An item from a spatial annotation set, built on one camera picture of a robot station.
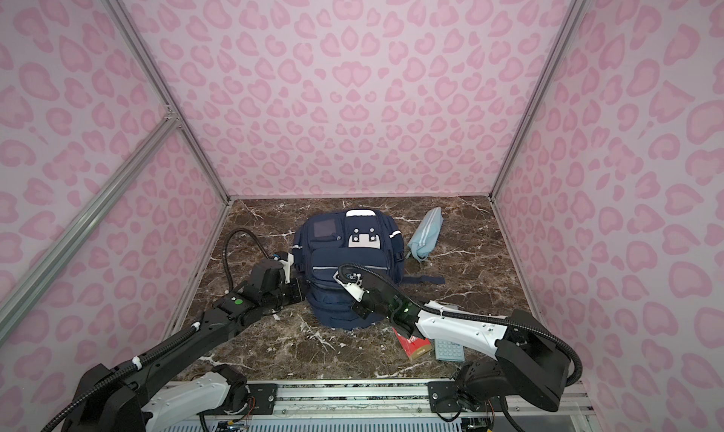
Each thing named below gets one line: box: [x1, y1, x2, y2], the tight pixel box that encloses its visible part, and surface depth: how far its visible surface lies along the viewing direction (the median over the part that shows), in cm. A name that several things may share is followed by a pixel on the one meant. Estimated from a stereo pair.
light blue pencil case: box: [405, 206, 445, 262], surface depth 103 cm
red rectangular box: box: [392, 327, 433, 361], surface depth 83 cm
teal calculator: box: [434, 338, 465, 363], surface depth 81 cm
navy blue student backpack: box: [292, 209, 446, 331], surface depth 97 cm
